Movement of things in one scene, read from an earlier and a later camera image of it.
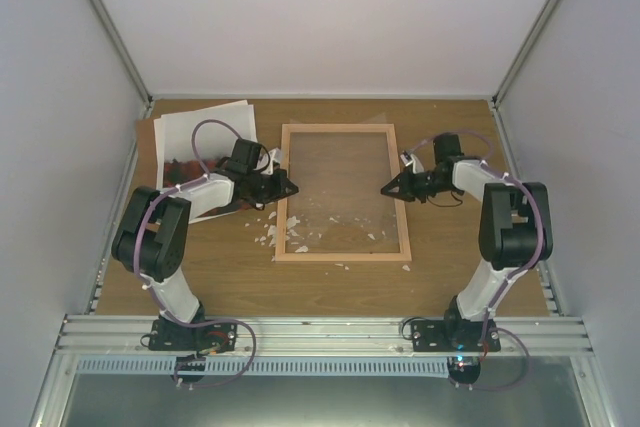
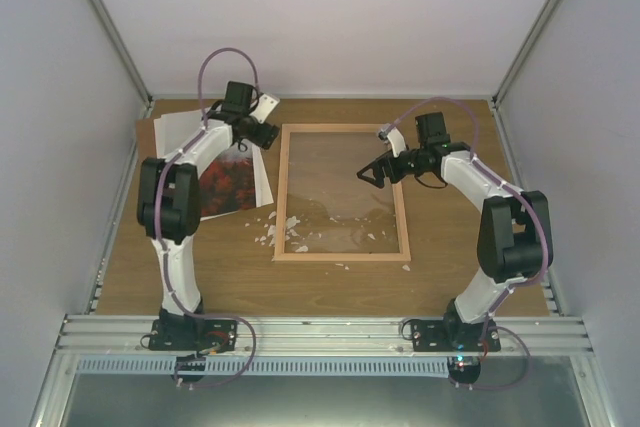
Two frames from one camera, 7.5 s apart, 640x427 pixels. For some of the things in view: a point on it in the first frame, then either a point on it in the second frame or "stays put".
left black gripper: x=280 y=188 to x=266 y=139
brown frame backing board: x=146 y=171 stays put
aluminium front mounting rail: x=322 y=336 stays put
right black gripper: x=406 y=192 to x=384 y=160
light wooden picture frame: x=400 y=205 stays put
